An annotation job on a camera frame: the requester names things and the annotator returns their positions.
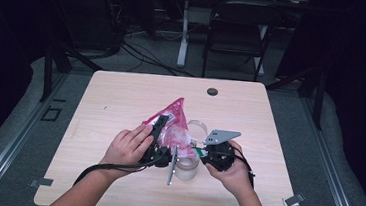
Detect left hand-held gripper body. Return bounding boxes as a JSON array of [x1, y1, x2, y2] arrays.
[[138, 142, 179, 187]]

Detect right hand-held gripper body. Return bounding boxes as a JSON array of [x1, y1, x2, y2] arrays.
[[201, 128, 243, 174]]

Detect pink plastic bag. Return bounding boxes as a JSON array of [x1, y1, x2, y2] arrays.
[[138, 94, 213, 160]]

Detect clear glass jar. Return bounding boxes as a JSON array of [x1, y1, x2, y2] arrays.
[[172, 142, 202, 183]]

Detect person's right hand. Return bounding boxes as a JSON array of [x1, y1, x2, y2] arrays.
[[203, 137, 256, 200]]

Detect person's left hand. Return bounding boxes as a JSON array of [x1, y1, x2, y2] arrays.
[[99, 120, 156, 178]]

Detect grey tape piece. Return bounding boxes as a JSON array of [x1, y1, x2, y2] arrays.
[[28, 176, 55, 190], [281, 191, 307, 206]]

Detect white desk leg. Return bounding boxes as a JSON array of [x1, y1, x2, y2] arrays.
[[175, 0, 194, 69]]

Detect black metal stand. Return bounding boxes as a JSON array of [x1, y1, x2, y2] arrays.
[[262, 61, 329, 131], [39, 42, 106, 108]]

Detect black folding chair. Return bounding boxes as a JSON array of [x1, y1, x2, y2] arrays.
[[200, 0, 283, 85]]

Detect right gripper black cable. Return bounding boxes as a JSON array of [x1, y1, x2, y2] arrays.
[[229, 147, 258, 190]]

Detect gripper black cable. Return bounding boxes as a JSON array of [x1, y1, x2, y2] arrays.
[[72, 146, 164, 194], [229, 147, 258, 190]]

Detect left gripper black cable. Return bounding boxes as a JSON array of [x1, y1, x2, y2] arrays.
[[72, 146, 164, 194]]

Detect black floor cables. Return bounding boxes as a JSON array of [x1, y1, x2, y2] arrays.
[[118, 39, 198, 79]]

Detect metal floor rail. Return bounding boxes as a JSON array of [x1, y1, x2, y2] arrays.
[[0, 66, 71, 206], [290, 96, 366, 206]]

